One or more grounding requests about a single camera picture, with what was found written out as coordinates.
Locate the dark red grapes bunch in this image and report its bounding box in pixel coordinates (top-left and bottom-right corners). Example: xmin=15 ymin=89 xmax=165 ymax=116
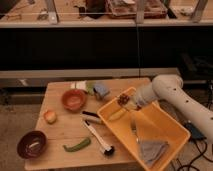
xmin=117 ymin=94 xmax=130 ymax=106

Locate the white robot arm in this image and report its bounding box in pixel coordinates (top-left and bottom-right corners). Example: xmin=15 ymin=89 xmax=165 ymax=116
xmin=125 ymin=74 xmax=213 ymax=143

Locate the orange bowl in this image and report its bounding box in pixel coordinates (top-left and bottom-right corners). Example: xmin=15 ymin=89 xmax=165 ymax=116
xmin=61 ymin=89 xmax=87 ymax=112

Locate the purple bowl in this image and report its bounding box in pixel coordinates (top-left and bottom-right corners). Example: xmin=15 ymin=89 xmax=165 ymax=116
xmin=17 ymin=131 xmax=47 ymax=159

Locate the metal fork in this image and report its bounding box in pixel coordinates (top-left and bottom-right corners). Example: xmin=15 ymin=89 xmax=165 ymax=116
xmin=131 ymin=120 xmax=139 ymax=143

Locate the blue sponge block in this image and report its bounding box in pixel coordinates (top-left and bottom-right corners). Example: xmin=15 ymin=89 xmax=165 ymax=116
xmin=93 ymin=82 xmax=110 ymax=100

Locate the yellow plastic bin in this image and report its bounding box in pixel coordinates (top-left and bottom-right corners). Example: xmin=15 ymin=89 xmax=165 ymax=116
xmin=96 ymin=86 xmax=191 ymax=171

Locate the grey cloth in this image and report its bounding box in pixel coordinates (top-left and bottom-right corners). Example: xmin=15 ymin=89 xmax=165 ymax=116
xmin=139 ymin=140 xmax=169 ymax=167

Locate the green and white cloth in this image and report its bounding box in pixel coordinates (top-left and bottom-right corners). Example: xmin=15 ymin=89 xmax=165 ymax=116
xmin=70 ymin=81 xmax=94 ymax=95

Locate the white dish brush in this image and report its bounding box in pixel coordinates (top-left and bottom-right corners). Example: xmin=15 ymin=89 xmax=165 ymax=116
xmin=83 ymin=120 xmax=115 ymax=156

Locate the green pepper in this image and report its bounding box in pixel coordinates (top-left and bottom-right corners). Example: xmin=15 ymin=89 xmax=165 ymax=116
xmin=63 ymin=137 xmax=91 ymax=152

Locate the wooden table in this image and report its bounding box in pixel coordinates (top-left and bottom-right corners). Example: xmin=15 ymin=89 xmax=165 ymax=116
xmin=24 ymin=78 xmax=179 ymax=171

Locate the black foot pedal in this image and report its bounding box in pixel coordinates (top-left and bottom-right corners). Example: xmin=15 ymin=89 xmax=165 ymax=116
xmin=184 ymin=122 xmax=206 ymax=140

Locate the yellow-red apple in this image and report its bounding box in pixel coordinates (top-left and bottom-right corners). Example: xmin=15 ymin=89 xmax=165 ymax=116
xmin=43 ymin=110 xmax=57 ymax=124

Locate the black cable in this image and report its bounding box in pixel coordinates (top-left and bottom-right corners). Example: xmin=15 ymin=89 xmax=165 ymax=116
xmin=169 ymin=83 xmax=213 ymax=171

